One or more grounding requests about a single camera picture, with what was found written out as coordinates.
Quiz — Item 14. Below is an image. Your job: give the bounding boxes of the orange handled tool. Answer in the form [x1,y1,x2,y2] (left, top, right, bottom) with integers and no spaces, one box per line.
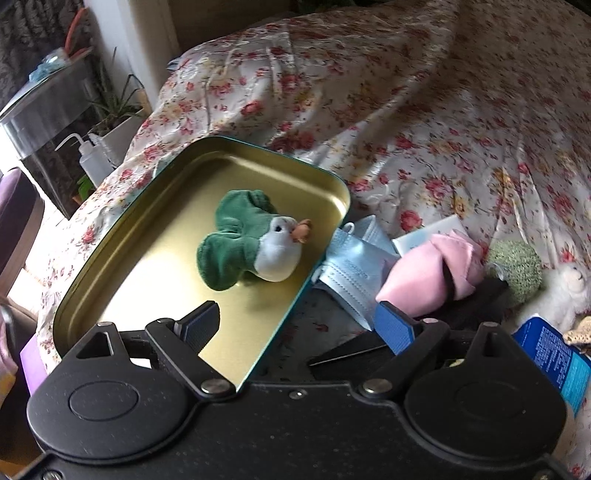
[65,7,90,54]

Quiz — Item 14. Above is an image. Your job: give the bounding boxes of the silver metal side table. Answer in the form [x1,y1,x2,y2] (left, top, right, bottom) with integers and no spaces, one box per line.
[0,46,100,220]

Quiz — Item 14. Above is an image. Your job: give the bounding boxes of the white box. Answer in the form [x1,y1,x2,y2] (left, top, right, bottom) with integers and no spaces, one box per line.
[392,215,467,257]

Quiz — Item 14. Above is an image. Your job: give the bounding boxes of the pink cloth pouch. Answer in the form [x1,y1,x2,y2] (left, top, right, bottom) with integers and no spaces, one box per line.
[375,231,485,319]

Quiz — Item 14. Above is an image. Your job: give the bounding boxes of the gold tin tray teal rim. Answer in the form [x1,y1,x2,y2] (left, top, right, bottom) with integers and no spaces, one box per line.
[52,136,352,393]

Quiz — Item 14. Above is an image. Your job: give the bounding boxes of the green plush bird toy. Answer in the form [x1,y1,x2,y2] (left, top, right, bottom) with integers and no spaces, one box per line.
[196,189,314,291]

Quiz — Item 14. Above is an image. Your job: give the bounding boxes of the blue face mask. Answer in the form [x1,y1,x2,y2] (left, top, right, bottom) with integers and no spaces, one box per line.
[314,228,402,330]
[344,217,400,254]

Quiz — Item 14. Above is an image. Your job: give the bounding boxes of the purple block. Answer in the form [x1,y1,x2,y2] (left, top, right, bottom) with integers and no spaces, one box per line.
[19,332,49,395]

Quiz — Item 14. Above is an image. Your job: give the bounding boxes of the floral bedspread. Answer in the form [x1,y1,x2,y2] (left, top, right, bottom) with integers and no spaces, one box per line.
[34,0,591,480]

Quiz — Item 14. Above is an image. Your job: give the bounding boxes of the white wash bottle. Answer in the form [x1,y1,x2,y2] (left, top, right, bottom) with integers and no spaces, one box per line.
[54,133,116,188]

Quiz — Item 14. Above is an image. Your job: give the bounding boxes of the purple chair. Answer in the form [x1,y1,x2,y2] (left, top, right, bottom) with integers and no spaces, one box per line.
[0,167,45,278]

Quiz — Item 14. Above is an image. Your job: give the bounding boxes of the pink towel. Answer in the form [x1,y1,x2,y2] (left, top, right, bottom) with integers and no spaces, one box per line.
[0,314,19,388]

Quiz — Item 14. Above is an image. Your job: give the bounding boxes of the green leafy plant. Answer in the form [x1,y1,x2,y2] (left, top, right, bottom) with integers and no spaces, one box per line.
[90,48,148,134]

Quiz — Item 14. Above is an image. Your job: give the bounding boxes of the white plush toy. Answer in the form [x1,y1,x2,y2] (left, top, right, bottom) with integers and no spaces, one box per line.
[515,263,591,333]

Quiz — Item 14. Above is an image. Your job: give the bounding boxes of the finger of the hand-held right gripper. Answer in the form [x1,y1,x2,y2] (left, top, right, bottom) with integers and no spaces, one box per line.
[307,277,511,367]

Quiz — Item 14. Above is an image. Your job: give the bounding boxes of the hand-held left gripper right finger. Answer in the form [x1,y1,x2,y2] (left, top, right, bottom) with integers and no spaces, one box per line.
[359,300,516,400]

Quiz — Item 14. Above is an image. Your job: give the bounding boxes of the white plant pot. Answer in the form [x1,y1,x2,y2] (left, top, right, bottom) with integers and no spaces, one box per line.
[88,108,148,162]

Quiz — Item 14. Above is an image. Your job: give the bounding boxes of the green knitted ball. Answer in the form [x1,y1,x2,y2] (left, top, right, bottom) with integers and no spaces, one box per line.
[485,240,544,308]

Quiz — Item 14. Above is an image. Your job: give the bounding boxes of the blue packet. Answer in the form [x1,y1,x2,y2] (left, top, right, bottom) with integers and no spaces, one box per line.
[512,314,591,416]

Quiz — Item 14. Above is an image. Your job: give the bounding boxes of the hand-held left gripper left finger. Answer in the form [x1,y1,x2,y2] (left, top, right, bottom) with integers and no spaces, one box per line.
[74,300,236,400]

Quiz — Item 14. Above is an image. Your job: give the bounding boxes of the blue masks on table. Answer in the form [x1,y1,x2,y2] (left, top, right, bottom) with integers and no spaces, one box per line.
[30,48,70,81]

